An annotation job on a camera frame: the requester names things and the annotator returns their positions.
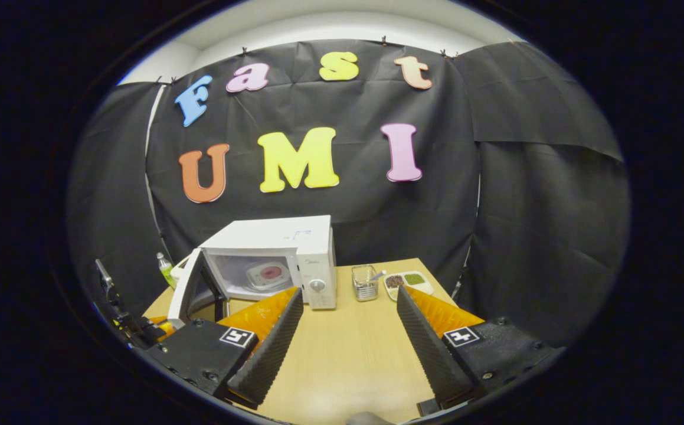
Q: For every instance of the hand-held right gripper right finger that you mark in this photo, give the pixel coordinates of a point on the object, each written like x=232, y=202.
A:
x=430, y=354

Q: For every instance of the pink round meat slice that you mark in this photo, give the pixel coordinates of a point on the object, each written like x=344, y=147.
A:
x=271, y=273

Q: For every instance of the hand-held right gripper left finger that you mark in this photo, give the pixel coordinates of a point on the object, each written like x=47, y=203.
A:
x=274, y=354

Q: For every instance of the white square plate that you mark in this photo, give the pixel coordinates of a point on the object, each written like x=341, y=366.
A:
x=253, y=278

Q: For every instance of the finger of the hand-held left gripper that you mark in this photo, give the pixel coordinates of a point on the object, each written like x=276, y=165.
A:
x=162, y=329

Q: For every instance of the white divided spice dish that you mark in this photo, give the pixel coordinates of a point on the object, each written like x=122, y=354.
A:
x=402, y=291

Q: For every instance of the white microwave oven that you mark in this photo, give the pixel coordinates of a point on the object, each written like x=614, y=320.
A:
x=271, y=236

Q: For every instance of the green drink bottle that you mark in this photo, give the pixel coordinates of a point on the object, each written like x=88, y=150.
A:
x=166, y=276

